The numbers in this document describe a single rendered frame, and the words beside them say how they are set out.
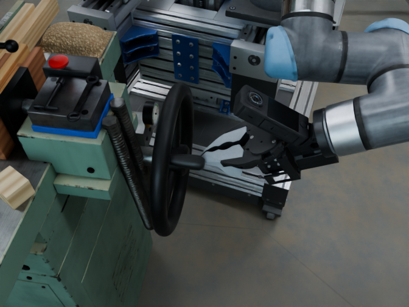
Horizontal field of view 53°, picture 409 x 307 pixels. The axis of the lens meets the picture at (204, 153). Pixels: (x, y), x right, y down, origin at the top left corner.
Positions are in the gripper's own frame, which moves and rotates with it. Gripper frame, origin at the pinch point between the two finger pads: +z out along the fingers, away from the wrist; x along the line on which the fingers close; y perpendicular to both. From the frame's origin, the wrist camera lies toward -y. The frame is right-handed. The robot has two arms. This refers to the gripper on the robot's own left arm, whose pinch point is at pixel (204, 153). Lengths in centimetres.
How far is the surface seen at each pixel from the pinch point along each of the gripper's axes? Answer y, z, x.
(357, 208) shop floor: 106, 0, 53
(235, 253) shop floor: 81, 40, 25
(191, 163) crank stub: -1.8, 0.8, -3.2
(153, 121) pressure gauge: 11.7, 27.4, 27.3
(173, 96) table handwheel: -7.9, 2.6, 6.9
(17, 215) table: -13.3, 21.2, -15.8
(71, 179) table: -8.6, 19.5, -6.5
